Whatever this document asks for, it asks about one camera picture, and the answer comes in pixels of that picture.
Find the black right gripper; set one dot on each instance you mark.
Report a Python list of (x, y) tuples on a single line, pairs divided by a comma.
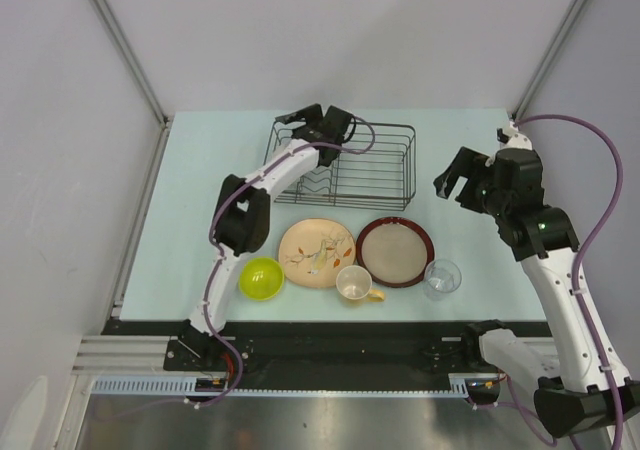
[(469, 164)]

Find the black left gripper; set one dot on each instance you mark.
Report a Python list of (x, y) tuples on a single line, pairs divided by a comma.
[(310, 113)]

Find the dark wire dish rack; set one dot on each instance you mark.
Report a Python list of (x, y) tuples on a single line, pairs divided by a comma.
[(375, 171)]

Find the yellow green bowl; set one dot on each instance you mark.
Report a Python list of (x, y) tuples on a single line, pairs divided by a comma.
[(261, 279)]

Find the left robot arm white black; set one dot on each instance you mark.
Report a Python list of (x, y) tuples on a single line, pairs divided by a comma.
[(241, 221)]

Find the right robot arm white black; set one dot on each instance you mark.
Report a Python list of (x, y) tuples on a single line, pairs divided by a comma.
[(587, 387)]

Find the clear plastic cup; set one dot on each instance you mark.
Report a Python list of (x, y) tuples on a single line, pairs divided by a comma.
[(442, 278)]

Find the red rimmed round plate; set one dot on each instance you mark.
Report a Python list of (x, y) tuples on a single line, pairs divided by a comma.
[(396, 251)]

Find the beige bird pattern plate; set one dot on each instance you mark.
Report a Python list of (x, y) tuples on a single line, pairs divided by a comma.
[(313, 251)]

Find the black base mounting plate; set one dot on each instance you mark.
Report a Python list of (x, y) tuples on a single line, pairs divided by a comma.
[(447, 330)]

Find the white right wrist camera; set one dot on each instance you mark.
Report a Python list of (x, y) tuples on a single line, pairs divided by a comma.
[(510, 137)]

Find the beige mug yellow handle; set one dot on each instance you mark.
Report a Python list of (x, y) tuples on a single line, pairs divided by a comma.
[(355, 284)]

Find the left aluminium frame post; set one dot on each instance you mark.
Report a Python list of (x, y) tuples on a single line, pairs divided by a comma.
[(132, 64)]

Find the aluminium frame post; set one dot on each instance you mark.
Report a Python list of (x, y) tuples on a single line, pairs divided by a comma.
[(132, 64), (568, 24)]

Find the white slotted cable duct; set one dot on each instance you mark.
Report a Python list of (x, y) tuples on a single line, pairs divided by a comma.
[(453, 385)]

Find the right aluminium frame post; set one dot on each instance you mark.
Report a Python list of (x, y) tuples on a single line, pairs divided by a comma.
[(568, 24)]

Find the aluminium front rail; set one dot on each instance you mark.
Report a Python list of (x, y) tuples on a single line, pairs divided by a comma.
[(125, 355)]

